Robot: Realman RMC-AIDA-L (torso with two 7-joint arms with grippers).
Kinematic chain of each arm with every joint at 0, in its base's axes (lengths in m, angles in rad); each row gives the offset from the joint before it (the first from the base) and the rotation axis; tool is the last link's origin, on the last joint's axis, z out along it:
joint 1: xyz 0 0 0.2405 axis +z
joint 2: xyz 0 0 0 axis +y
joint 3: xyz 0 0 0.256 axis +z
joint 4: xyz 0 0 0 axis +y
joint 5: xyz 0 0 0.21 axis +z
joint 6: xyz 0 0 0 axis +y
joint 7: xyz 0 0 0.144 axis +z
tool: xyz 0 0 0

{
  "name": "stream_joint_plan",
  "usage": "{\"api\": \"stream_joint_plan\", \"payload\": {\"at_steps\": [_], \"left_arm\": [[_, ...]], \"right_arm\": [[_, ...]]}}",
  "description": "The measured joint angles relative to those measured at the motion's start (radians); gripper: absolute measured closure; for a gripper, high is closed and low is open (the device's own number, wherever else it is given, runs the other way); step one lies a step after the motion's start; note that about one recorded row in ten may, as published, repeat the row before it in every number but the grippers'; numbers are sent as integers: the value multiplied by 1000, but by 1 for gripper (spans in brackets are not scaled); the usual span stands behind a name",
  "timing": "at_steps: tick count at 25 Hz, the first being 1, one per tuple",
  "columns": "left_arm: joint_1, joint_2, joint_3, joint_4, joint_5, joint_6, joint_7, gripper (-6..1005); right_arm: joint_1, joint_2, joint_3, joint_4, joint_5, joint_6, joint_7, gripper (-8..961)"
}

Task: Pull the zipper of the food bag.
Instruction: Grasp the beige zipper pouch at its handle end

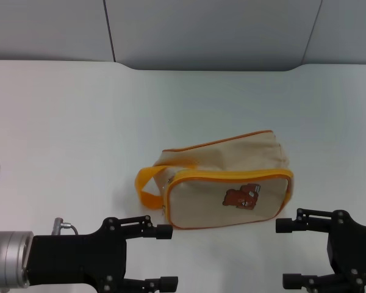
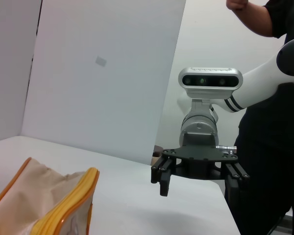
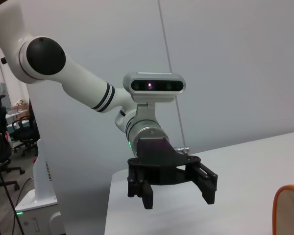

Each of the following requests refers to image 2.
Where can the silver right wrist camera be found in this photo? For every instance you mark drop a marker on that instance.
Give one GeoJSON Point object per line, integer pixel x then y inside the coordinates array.
{"type": "Point", "coordinates": [210, 80]}

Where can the person's bare hand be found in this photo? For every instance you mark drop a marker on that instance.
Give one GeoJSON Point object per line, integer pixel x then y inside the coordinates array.
{"type": "Point", "coordinates": [236, 3]}

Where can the person in black clothes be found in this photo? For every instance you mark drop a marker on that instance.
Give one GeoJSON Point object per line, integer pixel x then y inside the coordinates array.
{"type": "Point", "coordinates": [272, 147]}

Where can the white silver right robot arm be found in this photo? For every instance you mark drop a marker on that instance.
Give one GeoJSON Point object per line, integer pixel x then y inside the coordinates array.
{"type": "Point", "coordinates": [259, 83]}

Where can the brown background object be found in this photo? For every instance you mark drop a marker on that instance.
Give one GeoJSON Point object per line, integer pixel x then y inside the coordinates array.
{"type": "Point", "coordinates": [157, 150]}

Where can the beige food bag orange trim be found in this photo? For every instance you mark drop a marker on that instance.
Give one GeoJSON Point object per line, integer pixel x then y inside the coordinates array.
{"type": "Point", "coordinates": [31, 193]}

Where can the person's bare forearm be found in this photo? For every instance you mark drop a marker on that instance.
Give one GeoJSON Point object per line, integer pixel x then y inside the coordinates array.
{"type": "Point", "coordinates": [257, 18]}

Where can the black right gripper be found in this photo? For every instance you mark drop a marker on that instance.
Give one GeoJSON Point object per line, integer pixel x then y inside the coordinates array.
{"type": "Point", "coordinates": [198, 161]}

